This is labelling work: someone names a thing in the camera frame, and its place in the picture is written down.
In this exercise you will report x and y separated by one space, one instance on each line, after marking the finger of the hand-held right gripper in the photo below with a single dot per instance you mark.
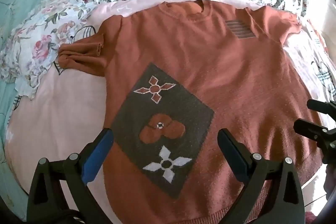
321 105
319 136

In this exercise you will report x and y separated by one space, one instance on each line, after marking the pink star print blanket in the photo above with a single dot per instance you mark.
60 119

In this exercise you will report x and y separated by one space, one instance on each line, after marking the orange knit sweater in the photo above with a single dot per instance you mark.
236 77

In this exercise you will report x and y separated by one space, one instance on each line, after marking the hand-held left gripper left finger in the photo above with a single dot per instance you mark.
94 159

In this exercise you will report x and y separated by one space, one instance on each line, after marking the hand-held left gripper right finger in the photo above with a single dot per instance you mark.
234 159

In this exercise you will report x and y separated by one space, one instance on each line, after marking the large rose print pillow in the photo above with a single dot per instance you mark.
44 40

